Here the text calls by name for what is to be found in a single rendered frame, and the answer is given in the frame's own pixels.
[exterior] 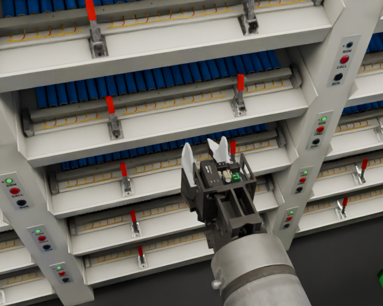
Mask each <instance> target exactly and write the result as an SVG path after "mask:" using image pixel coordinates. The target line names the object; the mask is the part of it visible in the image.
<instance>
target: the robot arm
mask: <svg viewBox="0 0 383 306"><path fill-rule="evenodd" d="M207 147H208V152H209V155H210V156H211V157H212V159H211V160H204V161H201V162H200V168H198V167H197V165H196V159H195V158H194V157H193V151H192V148H191V146H190V145H189V143H188V142H187V143H185V146H184V148H183V150H182V163H181V194H182V198H183V199H184V201H185V203H186V204H187V205H188V207H189V208H190V212H191V213H192V212H194V211H196V213H197V215H198V221H199V222H202V223H204V224H205V227H207V226H214V227H215V228H214V229H212V231H211V232H209V233H206V234H205V236H206V239H207V244H208V248H209V249H212V248H213V251H214V254H215V255H214V257H213V259H212V261H211V268H212V271H213V275H214V277H215V280H214V281H212V287H213V289H214V290H216V289H219V290H220V296H221V300H222V303H223V306H311V304H310V302H309V299H308V297H307V295H306V293H305V291H304V289H303V287H302V285H301V283H300V281H299V279H298V277H297V275H296V273H295V269H294V267H293V265H292V263H291V261H290V259H289V257H288V254H287V252H286V250H285V248H284V246H283V244H282V242H281V240H280V239H279V238H278V237H277V236H275V235H273V234H269V233H267V230H266V229H265V228H264V227H262V226H261V224H262V221H261V219H260V216H259V214H258V212H257V210H256V207H255V205H254V203H253V200H254V195H255V189H256V185H257V180H256V178H255V176H254V174H253V172H252V170H251V168H250V166H249V164H248V162H247V160H246V158H245V156H244V154H243V153H241V156H240V163H238V162H236V163H235V162H233V161H232V160H231V158H230V157H229V155H228V148H227V140H226V138H225V137H224V136H222V138H221V141H220V144H219V145H218V144H217V143H215V142H214V141H212V140H211V139H209V138H208V139H207ZM245 165H246V167H247V169H248V171H249V173H250V179H249V177H248V175H247V173H246V171H245V169H244V166H245ZM240 168H241V169H242V171H243V173H242V172H241V171H240Z"/></svg>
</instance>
